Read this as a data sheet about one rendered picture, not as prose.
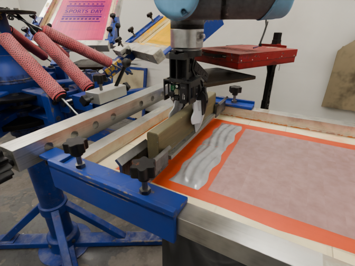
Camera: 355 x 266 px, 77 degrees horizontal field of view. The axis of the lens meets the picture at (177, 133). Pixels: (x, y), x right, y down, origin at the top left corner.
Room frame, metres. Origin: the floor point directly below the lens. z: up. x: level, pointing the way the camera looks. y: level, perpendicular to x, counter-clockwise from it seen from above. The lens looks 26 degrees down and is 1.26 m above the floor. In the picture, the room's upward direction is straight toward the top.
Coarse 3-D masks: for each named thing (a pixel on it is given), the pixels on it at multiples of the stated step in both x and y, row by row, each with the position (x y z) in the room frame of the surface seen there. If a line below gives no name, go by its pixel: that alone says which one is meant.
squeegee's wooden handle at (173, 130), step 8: (208, 96) 0.67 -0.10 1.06; (208, 104) 0.66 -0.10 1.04; (176, 112) 0.53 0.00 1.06; (184, 112) 0.53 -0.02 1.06; (192, 112) 0.55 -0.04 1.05; (208, 112) 0.66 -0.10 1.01; (168, 120) 0.48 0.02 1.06; (176, 120) 0.48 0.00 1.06; (184, 120) 0.51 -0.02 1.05; (160, 128) 0.43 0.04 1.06; (168, 128) 0.44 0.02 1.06; (176, 128) 0.47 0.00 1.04; (184, 128) 0.51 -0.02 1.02; (192, 128) 0.56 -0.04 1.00; (152, 136) 0.41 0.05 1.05; (160, 136) 0.41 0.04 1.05; (168, 136) 0.44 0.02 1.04; (176, 136) 0.47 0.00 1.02; (184, 136) 0.51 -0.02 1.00; (152, 144) 0.41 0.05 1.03; (160, 144) 0.41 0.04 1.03; (168, 144) 0.44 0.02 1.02; (176, 144) 0.47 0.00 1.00; (152, 152) 0.41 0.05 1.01; (160, 152) 0.41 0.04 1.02; (168, 152) 0.44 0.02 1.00
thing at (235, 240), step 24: (144, 120) 0.64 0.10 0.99; (264, 120) 0.71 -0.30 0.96; (288, 120) 0.68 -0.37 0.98; (312, 120) 0.65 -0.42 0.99; (336, 120) 0.64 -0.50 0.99; (96, 144) 0.49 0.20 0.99; (120, 144) 0.53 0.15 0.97; (192, 216) 0.26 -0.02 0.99; (216, 216) 0.26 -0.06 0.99; (192, 240) 0.24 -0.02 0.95; (216, 240) 0.22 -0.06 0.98; (240, 240) 0.21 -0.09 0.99; (264, 240) 0.21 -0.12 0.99; (264, 264) 0.19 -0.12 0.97; (288, 264) 0.18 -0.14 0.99; (312, 264) 0.18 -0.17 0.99; (336, 264) 0.18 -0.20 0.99
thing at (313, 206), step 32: (224, 160) 0.47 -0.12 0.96; (256, 160) 0.47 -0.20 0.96; (192, 192) 0.35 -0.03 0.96; (224, 192) 0.35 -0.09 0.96; (256, 192) 0.35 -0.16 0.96; (288, 192) 0.35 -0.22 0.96; (320, 192) 0.35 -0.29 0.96; (352, 192) 0.35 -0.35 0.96; (288, 224) 0.27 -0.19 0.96; (320, 224) 0.27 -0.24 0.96; (352, 224) 0.27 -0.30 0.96
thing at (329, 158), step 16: (208, 128) 0.66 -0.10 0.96; (256, 128) 0.66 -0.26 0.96; (240, 144) 0.55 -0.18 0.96; (256, 144) 0.55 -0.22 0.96; (272, 144) 0.55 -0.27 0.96; (288, 144) 0.55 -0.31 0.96; (304, 144) 0.55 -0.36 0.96; (320, 144) 0.55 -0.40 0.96; (336, 144) 0.55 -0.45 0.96; (272, 160) 0.47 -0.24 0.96; (288, 160) 0.47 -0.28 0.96; (304, 160) 0.47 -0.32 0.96; (320, 160) 0.47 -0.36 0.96; (336, 160) 0.47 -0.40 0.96; (352, 160) 0.47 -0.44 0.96; (336, 176) 0.40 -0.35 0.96; (352, 176) 0.40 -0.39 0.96
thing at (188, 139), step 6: (204, 120) 0.63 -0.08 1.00; (210, 120) 0.64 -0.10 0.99; (204, 126) 0.60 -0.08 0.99; (192, 132) 0.55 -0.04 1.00; (198, 132) 0.56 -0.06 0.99; (186, 138) 0.51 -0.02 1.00; (192, 138) 0.53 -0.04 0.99; (180, 144) 0.48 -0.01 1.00; (186, 144) 0.49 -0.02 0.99; (174, 150) 0.45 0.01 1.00; (180, 150) 0.46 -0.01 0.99; (168, 156) 0.43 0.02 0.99; (174, 156) 0.44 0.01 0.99
